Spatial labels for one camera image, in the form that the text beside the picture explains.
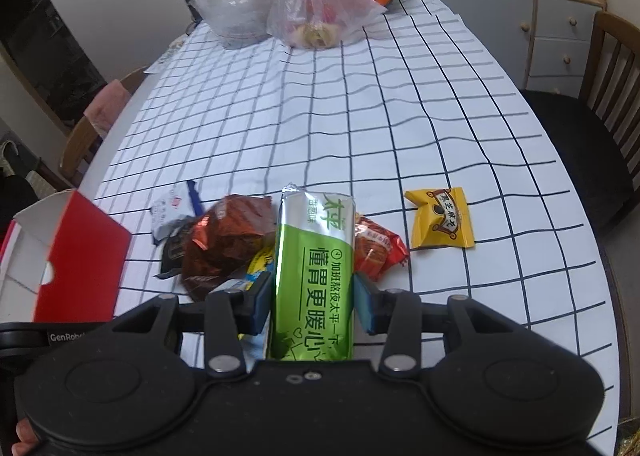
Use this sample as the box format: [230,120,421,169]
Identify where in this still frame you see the orange-red snack packet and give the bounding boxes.
[354,213,411,282]

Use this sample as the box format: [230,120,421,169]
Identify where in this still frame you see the white checked tablecloth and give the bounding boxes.
[92,0,618,456]

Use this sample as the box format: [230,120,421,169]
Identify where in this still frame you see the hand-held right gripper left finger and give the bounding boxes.
[124,270,275,379]

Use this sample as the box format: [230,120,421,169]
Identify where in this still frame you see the red-brown foil snack packet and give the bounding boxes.
[181,195,277,302]

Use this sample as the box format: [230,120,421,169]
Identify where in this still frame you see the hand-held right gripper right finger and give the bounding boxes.
[352,275,522,378]

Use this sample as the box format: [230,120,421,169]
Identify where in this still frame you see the yellow cartoon snack packet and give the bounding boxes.
[245,246,277,282]

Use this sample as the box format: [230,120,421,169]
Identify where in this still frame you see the pink cloth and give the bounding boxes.
[82,79,133,139]

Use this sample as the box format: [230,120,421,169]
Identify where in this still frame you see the white and blue snack packet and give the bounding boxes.
[150,179,205,243]

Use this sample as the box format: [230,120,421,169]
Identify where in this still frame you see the green snack packet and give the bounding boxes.
[267,183,357,362]

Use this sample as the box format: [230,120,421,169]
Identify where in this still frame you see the light blue snack packet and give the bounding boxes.
[207,279,268,362]

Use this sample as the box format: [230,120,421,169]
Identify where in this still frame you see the dark glass cabinet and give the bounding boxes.
[0,0,108,132]

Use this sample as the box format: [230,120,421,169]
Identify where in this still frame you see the wooden cabinet with drawers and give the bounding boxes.
[400,0,608,97]

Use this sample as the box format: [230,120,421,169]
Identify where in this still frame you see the wooden chair black cushion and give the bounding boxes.
[520,11,640,237]

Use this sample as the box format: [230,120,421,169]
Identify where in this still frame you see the clear plastic bag pink contents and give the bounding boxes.
[265,0,401,50]

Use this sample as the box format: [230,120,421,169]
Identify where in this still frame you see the dark triangular snack packet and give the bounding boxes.
[154,219,193,279]

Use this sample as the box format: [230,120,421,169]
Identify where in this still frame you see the red cardboard box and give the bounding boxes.
[0,189,133,324]

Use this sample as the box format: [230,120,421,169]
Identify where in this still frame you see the person's left hand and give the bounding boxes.
[14,417,43,456]

